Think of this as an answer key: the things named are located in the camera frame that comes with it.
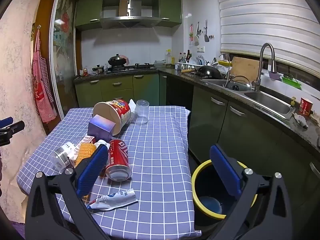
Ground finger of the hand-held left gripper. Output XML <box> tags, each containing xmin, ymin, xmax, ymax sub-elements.
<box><xmin>0</xmin><ymin>120</ymin><xmax>25</xmax><ymax>146</ymax></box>
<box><xmin>0</xmin><ymin>116</ymin><xmax>13</xmax><ymax>128</ymax></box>

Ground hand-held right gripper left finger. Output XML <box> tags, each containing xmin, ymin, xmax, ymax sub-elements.
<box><xmin>25</xmin><ymin>144</ymin><xmax>111</xmax><ymax>240</ymax></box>

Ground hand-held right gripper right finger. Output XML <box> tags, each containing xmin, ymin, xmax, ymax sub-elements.
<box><xmin>209</xmin><ymin>144</ymin><xmax>293</xmax><ymax>240</ymax></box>

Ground yellow snack packet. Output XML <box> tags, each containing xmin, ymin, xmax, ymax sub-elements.
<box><xmin>74</xmin><ymin>135</ymin><xmax>97</xmax><ymax>169</ymax></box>

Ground yellow rimmed dark bin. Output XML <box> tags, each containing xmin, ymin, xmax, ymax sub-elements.
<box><xmin>191</xmin><ymin>159</ymin><xmax>258</xmax><ymax>233</ymax></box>

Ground silver foil wrapper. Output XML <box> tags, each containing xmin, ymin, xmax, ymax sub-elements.
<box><xmin>65</xmin><ymin>141</ymin><xmax>82</xmax><ymax>162</ymax></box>

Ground red soda can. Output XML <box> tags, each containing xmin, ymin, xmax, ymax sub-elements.
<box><xmin>105</xmin><ymin>139</ymin><xmax>132</xmax><ymax>182</ymax></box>

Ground clear plastic water bottle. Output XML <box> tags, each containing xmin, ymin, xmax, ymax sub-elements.
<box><xmin>49</xmin><ymin>142</ymin><xmax>75</xmax><ymax>175</ymax></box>

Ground white toothpaste tube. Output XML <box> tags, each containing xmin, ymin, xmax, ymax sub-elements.
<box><xmin>86</xmin><ymin>189</ymin><xmax>139</xmax><ymax>210</ymax></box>

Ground small purple box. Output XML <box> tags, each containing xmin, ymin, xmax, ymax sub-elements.
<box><xmin>89</xmin><ymin>114</ymin><xmax>116</xmax><ymax>143</ymax></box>

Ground red instant noodle cup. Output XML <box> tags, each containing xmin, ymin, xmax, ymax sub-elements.
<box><xmin>92</xmin><ymin>99</ymin><xmax>132</xmax><ymax>136</ymax></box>

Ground clear plastic cup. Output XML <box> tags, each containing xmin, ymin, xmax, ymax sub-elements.
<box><xmin>135</xmin><ymin>99</ymin><xmax>150</xmax><ymax>125</ymax></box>

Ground green sink base cabinet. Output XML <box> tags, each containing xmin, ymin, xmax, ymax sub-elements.
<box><xmin>159</xmin><ymin>72</ymin><xmax>320</xmax><ymax>230</ymax></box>

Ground red checked apron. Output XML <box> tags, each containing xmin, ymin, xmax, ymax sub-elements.
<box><xmin>32</xmin><ymin>29</ymin><xmax>57</xmax><ymax>123</ymax></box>

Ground blue checked tablecloth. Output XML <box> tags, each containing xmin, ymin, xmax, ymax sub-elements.
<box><xmin>16</xmin><ymin>105</ymin><xmax>203</xmax><ymax>240</ymax></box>

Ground steel sink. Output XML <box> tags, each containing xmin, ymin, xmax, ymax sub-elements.
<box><xmin>202</xmin><ymin>79</ymin><xmax>297</xmax><ymax>120</ymax></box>

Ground green stove base cabinet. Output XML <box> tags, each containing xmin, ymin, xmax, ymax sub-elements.
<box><xmin>74</xmin><ymin>74</ymin><xmax>160</xmax><ymax>108</ymax></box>

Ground glass pot lid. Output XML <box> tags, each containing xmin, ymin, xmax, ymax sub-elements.
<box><xmin>225</xmin><ymin>75</ymin><xmax>252</xmax><ymax>92</ymax></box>

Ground grey dishcloth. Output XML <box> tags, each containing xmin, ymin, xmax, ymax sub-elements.
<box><xmin>292</xmin><ymin>112</ymin><xmax>309</xmax><ymax>129</ymax></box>

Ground dark stone countertop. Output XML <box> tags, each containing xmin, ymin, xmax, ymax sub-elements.
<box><xmin>74</xmin><ymin>65</ymin><xmax>320</xmax><ymax>155</ymax></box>

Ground purple checked cloth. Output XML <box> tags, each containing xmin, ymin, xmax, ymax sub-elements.
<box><xmin>11</xmin><ymin>221</ymin><xmax>25</xmax><ymax>240</ymax></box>

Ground frosted sliding door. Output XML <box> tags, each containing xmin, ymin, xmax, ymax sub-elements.
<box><xmin>49</xmin><ymin>0</ymin><xmax>82</xmax><ymax>115</ymax></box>

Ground slim steel faucet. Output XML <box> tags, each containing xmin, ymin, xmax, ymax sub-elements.
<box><xmin>219</xmin><ymin>52</ymin><xmax>231</xmax><ymax>88</ymax></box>

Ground red paper cup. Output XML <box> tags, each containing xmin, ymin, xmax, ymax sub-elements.
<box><xmin>299</xmin><ymin>97</ymin><xmax>314</xmax><ymax>117</ymax></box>

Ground wooden cutting board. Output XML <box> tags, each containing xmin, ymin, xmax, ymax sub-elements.
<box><xmin>229</xmin><ymin>56</ymin><xmax>262</xmax><ymax>80</ymax></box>

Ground green plastic tray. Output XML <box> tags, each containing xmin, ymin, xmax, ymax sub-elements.
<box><xmin>282</xmin><ymin>76</ymin><xmax>302</xmax><ymax>89</ymax></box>

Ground white dish rack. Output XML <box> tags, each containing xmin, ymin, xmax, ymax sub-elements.
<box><xmin>175</xmin><ymin>55</ymin><xmax>208</xmax><ymax>70</ymax></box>

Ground black wok with lid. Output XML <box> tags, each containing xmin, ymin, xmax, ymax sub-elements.
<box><xmin>107</xmin><ymin>54</ymin><xmax>128</xmax><ymax>67</ymax></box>

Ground black gas stove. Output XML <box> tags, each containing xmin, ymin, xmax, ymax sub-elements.
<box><xmin>107</xmin><ymin>63</ymin><xmax>155</xmax><ymax>72</ymax></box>

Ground tall steel faucet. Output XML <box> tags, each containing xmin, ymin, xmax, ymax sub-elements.
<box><xmin>251</xmin><ymin>42</ymin><xmax>278</xmax><ymax>92</ymax></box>

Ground steel range hood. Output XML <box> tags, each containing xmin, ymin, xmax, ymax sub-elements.
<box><xmin>100</xmin><ymin>0</ymin><xmax>162</xmax><ymax>29</ymax></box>

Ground white window blind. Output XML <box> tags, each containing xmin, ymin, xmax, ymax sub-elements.
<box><xmin>215</xmin><ymin>0</ymin><xmax>320</xmax><ymax>63</ymax></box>

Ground black wok wooden handle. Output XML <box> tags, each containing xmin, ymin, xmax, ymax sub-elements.
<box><xmin>181</xmin><ymin>65</ymin><xmax>223</xmax><ymax>79</ymax></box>

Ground green wall cabinet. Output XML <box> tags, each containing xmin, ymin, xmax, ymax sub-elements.
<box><xmin>159</xmin><ymin>0</ymin><xmax>182</xmax><ymax>28</ymax></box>
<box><xmin>75</xmin><ymin>0</ymin><xmax>104</xmax><ymax>30</ymax></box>

